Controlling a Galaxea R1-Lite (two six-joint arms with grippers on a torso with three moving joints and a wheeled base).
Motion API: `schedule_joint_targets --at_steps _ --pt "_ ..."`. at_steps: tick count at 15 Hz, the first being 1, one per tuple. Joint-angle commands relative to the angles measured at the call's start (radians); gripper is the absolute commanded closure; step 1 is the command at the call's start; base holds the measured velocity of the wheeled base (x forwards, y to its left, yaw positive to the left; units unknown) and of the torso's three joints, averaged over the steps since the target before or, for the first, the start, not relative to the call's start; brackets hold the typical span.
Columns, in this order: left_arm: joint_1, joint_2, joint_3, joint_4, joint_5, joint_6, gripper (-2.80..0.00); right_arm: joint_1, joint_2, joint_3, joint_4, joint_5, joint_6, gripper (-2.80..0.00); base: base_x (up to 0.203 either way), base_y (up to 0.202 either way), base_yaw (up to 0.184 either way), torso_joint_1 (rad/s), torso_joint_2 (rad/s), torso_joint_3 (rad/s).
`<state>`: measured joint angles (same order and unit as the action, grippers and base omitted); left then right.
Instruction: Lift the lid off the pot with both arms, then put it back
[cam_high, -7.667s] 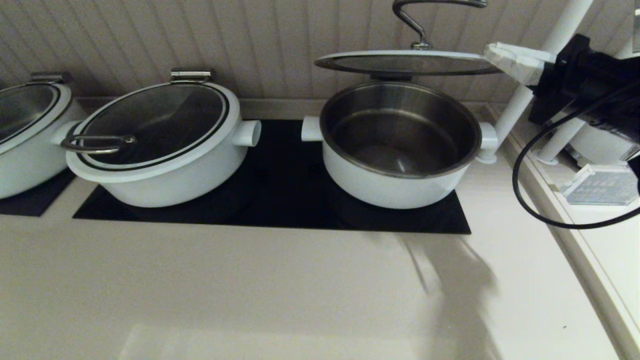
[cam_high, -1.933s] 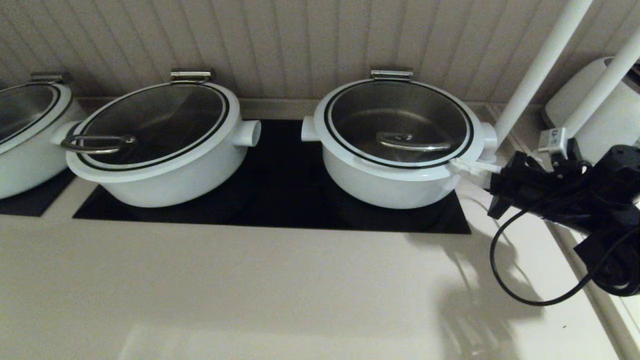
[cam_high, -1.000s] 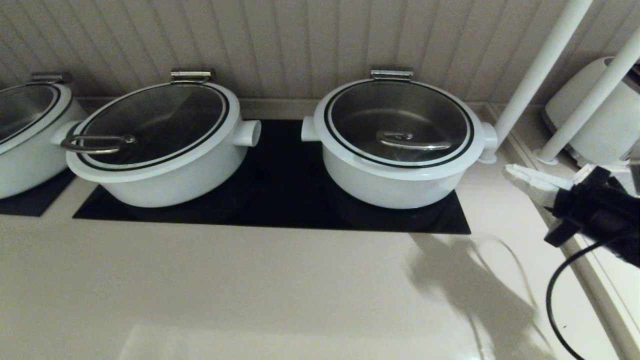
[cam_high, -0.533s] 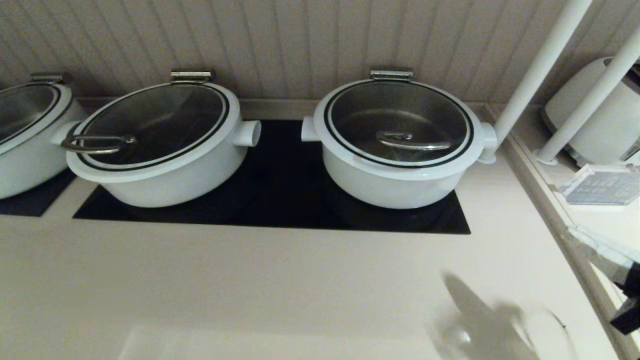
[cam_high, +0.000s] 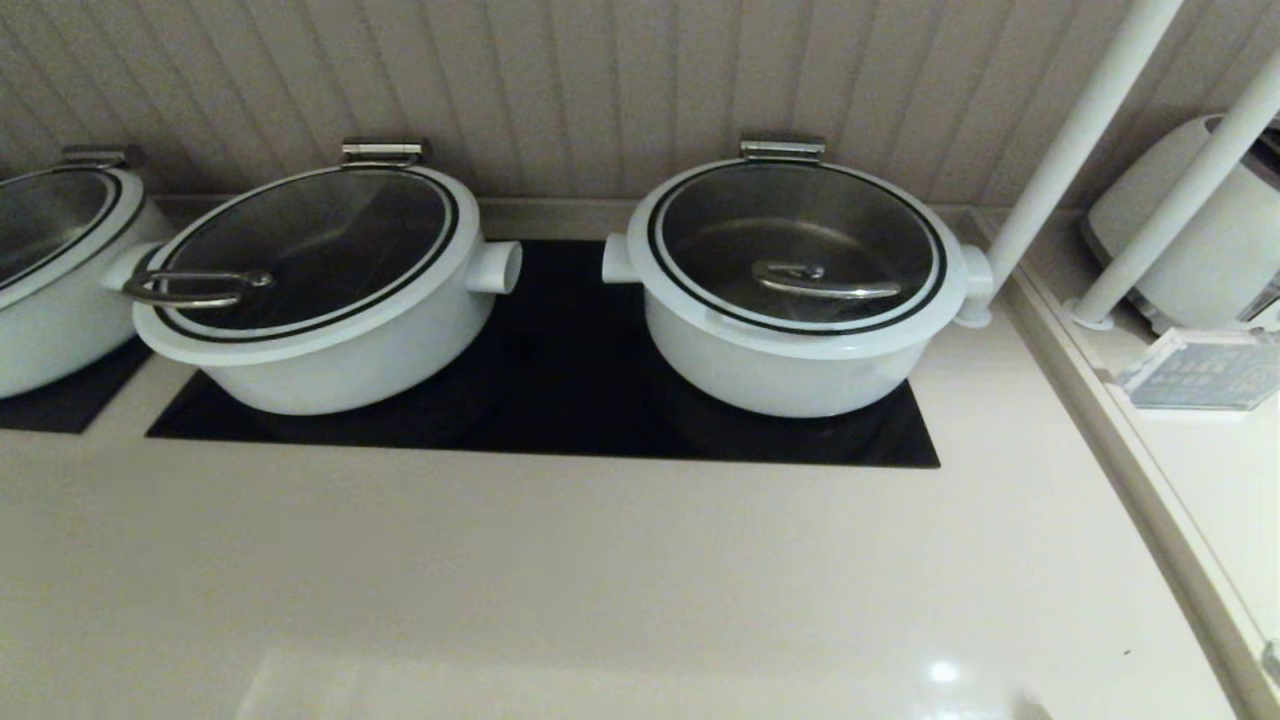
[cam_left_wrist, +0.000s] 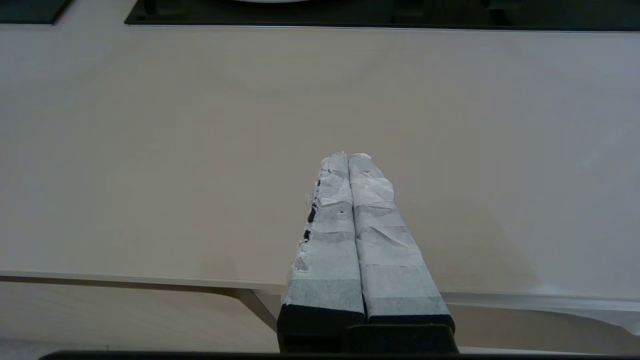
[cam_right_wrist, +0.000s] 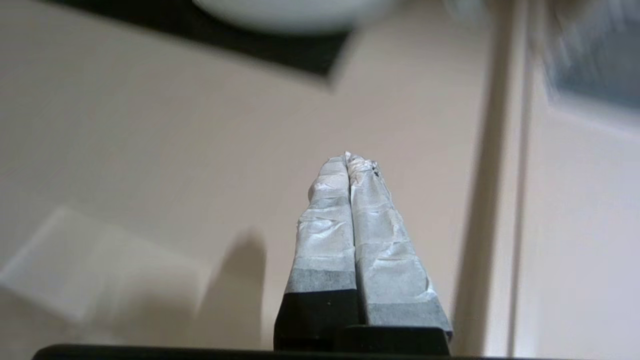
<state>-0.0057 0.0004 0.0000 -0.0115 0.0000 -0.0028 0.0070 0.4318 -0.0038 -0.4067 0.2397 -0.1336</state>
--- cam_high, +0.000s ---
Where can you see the glass lid white rim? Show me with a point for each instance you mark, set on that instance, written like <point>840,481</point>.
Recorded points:
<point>320,230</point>
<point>40,215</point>
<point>720,215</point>

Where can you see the white round pot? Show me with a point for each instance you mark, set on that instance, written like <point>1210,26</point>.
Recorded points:
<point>350,375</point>
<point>50,340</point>
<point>780,385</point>

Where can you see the white round pole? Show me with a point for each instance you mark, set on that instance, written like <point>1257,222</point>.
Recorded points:
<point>1070,150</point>

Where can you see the white toaster appliance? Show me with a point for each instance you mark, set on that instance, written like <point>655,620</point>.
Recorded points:
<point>1170,210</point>

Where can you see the clear acrylic sign holder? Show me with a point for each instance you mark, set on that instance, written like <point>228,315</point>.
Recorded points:
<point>1200,370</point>

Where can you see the white countertop appliance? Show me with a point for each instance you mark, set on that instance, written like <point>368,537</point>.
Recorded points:
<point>1230,250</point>

